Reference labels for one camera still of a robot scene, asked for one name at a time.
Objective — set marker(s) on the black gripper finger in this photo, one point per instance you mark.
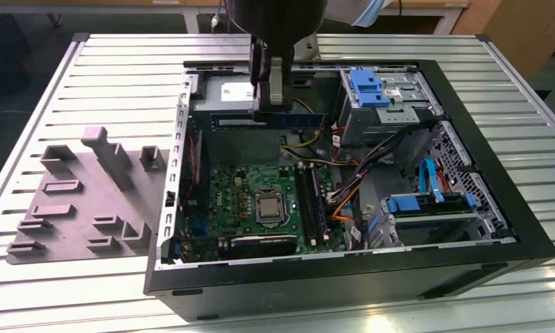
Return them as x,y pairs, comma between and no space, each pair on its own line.
278,86
261,100

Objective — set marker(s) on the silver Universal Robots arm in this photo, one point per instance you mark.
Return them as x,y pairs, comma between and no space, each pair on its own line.
307,46

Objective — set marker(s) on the black RAM slot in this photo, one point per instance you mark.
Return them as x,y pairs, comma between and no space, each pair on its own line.
303,208

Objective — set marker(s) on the grey power supply unit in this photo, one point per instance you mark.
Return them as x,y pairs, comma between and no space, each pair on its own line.
241,145

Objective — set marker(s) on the blue plastic drive carrier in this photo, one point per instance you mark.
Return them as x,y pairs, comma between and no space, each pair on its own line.
367,86

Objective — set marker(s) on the green Dell motherboard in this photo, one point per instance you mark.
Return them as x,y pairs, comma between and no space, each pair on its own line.
227,180

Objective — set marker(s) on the grey metal disk bay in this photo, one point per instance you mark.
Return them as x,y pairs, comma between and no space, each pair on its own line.
440,216
398,118

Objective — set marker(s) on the CPU socket with silver CPU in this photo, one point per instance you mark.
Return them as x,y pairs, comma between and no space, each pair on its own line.
269,208

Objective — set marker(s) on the wooden desk white legs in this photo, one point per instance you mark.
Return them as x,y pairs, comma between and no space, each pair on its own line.
426,6

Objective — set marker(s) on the blue board connector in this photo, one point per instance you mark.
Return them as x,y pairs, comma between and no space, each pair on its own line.
199,227

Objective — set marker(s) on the black graphics card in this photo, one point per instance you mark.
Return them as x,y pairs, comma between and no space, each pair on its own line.
259,244

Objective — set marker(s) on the blue carrier with disk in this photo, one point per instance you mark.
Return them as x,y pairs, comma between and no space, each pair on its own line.
405,204

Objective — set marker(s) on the grey parts rack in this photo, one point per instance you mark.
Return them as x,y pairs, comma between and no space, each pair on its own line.
88,201

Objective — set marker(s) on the wooden cabinet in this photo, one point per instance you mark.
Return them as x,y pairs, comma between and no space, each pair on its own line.
528,34

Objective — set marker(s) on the black open PC case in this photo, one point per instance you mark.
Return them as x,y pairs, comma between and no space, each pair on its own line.
306,288

